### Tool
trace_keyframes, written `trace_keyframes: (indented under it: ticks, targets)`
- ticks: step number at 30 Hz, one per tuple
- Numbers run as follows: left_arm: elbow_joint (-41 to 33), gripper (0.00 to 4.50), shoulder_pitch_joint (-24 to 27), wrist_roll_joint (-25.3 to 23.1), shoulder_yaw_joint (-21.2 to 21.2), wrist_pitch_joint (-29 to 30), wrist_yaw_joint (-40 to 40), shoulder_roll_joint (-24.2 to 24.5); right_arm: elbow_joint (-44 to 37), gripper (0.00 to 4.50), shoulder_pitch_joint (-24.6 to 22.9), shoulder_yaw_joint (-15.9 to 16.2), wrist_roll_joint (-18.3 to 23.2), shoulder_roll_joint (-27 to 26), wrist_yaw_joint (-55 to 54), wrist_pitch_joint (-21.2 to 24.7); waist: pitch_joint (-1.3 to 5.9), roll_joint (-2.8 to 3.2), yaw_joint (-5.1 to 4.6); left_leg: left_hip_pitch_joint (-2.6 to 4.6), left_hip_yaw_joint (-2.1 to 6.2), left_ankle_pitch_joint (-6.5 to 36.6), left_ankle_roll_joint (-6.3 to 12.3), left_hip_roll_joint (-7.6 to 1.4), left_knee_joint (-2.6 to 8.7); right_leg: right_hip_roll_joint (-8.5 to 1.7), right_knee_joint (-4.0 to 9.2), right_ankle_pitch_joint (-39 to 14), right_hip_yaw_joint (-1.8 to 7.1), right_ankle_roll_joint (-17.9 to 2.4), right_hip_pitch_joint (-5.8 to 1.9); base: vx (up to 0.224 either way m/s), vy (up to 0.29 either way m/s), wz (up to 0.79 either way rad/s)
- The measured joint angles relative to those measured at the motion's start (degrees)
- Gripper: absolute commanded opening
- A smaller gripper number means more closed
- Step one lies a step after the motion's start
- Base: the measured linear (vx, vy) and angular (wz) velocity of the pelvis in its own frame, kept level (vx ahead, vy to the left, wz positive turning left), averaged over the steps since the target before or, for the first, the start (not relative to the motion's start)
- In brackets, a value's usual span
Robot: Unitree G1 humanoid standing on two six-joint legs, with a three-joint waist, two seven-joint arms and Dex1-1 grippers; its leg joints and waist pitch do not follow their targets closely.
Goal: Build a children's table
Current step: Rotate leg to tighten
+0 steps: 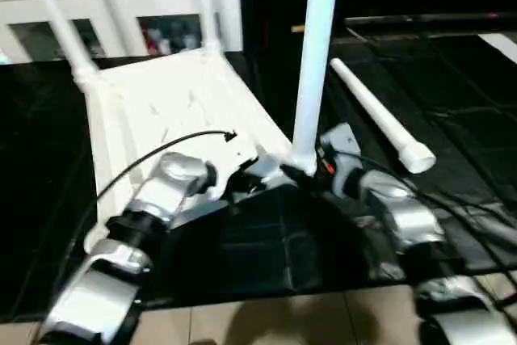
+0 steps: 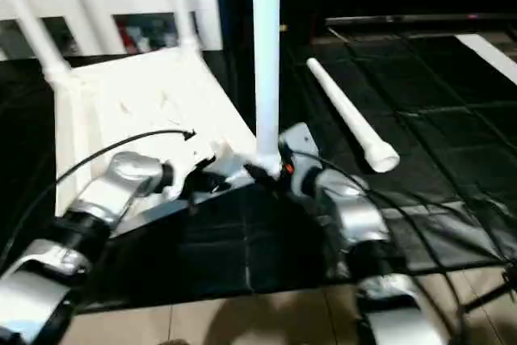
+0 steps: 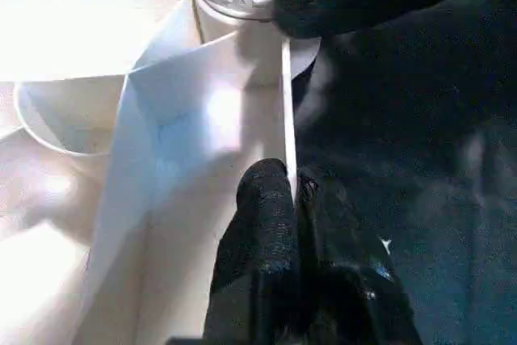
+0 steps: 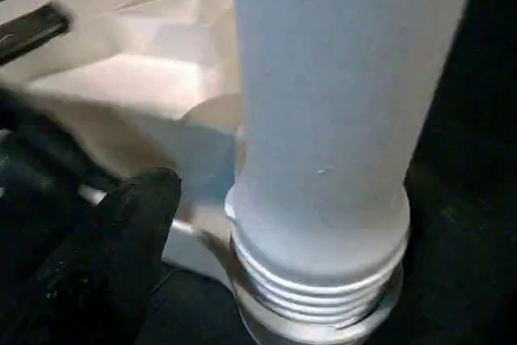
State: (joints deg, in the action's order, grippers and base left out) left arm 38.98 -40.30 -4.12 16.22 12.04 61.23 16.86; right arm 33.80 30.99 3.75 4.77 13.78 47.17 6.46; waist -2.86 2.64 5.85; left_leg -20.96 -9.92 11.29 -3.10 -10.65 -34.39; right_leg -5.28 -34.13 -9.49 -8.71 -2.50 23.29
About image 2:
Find black work mat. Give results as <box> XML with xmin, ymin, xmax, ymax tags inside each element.
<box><xmin>0</xmin><ymin>26</ymin><xmax>517</xmax><ymax>313</ymax></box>

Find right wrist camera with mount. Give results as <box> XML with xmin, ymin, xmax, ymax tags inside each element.
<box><xmin>278</xmin><ymin>122</ymin><xmax>321</xmax><ymax>194</ymax></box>

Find flat white board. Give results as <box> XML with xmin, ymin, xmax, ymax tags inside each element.
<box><xmin>456</xmin><ymin>33</ymin><xmax>517</xmax><ymax>89</ymax></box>

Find white plastic table leg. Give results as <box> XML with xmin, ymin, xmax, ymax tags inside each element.
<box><xmin>0</xmin><ymin>0</ymin><xmax>76</xmax><ymax>89</ymax></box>
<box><xmin>251</xmin><ymin>0</ymin><xmax>283</xmax><ymax>171</ymax></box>
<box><xmin>305</xmin><ymin>57</ymin><xmax>401</xmax><ymax>175</ymax></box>
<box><xmin>165</xmin><ymin>0</ymin><xmax>202</xmax><ymax>53</ymax></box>

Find black stand with cables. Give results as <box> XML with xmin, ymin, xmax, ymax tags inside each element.
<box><xmin>463</xmin><ymin>266</ymin><xmax>517</xmax><ymax>315</ymax></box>

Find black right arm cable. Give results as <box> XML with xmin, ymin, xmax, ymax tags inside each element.
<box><xmin>281</xmin><ymin>145</ymin><xmax>517</xmax><ymax>339</ymax></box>

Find white plastic table top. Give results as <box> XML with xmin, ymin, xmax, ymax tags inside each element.
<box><xmin>52</xmin><ymin>41</ymin><xmax>277</xmax><ymax>226</ymax></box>

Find long black bar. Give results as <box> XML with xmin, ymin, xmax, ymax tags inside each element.
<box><xmin>324</xmin><ymin>11</ymin><xmax>517</xmax><ymax>27</ymax></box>

